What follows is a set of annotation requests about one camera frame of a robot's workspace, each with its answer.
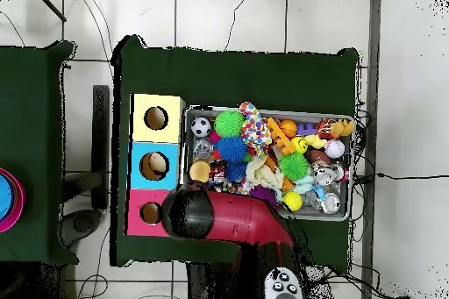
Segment black and white soccer ball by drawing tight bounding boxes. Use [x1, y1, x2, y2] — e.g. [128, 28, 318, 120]
[190, 116, 213, 138]

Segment white baseball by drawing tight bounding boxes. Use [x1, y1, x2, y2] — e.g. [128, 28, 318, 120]
[324, 138, 346, 160]

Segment stacked pink and blue bowls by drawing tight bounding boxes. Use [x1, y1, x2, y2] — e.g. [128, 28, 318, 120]
[0, 167, 26, 234]

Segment orange toy building brick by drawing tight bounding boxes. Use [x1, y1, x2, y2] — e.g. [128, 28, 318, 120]
[266, 117, 296, 156]

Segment green spiky rubber ball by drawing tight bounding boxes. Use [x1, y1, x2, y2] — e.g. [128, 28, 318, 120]
[278, 152, 309, 182]
[214, 110, 246, 139]

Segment purple spiky ball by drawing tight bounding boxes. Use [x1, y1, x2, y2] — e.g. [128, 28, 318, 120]
[249, 184, 280, 209]

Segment yellow smiley face ball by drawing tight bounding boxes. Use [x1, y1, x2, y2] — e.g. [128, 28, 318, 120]
[290, 136, 309, 155]

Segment dark green table cloth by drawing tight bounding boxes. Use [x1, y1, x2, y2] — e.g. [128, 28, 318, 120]
[110, 34, 360, 274]
[0, 40, 79, 267]

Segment black floor cable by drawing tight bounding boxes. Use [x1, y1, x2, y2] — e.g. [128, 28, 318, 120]
[353, 171, 449, 182]

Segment black tripod leg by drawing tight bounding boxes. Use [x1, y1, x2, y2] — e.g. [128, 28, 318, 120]
[29, 0, 68, 23]

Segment wooden box with three holes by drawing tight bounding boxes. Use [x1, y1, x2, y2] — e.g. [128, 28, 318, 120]
[125, 93, 186, 238]

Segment blue spiky rubber ball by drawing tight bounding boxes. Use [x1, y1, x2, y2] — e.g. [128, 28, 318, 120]
[213, 136, 249, 164]

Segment shallow metal mesh bin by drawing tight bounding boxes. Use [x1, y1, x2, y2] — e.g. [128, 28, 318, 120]
[182, 104, 356, 222]

